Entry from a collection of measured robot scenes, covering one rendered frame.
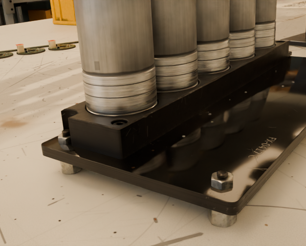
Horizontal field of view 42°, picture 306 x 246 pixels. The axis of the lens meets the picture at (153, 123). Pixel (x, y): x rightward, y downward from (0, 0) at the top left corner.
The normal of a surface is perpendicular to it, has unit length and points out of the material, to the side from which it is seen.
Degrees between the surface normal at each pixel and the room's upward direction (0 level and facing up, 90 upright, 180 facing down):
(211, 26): 90
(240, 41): 90
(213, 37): 90
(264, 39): 90
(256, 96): 0
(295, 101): 0
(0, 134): 0
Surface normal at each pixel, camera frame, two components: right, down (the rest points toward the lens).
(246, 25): 0.52, 0.28
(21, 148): -0.06, -0.93
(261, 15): 0.11, 0.35
